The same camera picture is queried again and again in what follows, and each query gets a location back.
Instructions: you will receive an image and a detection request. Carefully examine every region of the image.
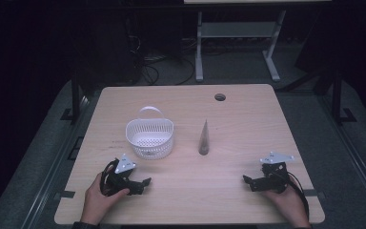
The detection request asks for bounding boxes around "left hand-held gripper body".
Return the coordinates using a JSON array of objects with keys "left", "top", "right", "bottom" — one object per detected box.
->
[{"left": 100, "top": 154, "right": 146, "bottom": 197}]

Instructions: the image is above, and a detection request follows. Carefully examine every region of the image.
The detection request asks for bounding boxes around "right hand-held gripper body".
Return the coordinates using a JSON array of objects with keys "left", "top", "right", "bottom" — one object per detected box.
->
[{"left": 249, "top": 151, "right": 295, "bottom": 195}]

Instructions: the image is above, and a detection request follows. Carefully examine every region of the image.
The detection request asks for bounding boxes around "white plastic basket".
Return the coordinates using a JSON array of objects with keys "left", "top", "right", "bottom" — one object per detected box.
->
[{"left": 125, "top": 106, "right": 174, "bottom": 160}]

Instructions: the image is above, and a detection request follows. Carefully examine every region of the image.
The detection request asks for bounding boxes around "grey cone-shaped object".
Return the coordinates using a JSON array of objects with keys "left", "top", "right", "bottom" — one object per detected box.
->
[{"left": 198, "top": 119, "right": 211, "bottom": 156}]

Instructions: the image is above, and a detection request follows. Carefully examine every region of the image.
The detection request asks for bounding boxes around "person's right hand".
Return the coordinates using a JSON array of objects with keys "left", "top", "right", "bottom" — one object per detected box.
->
[{"left": 261, "top": 177, "right": 311, "bottom": 229}]

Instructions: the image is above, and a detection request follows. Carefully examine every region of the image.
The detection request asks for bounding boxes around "person's left hand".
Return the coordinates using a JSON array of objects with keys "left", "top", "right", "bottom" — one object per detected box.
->
[{"left": 80, "top": 172, "right": 131, "bottom": 226}]

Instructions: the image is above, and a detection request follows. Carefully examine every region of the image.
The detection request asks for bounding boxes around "wooden table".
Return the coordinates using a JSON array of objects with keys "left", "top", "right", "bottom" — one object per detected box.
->
[{"left": 53, "top": 83, "right": 326, "bottom": 226}]

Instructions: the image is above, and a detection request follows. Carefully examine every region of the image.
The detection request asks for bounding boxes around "black metal stand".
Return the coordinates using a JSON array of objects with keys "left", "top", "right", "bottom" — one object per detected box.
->
[
  {"left": 60, "top": 68, "right": 92, "bottom": 123},
  {"left": 330, "top": 68, "right": 357, "bottom": 125}
]

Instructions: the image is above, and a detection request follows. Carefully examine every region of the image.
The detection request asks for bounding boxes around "grey metal stand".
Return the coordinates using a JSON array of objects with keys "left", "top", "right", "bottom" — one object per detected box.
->
[{"left": 194, "top": 10, "right": 287, "bottom": 83}]

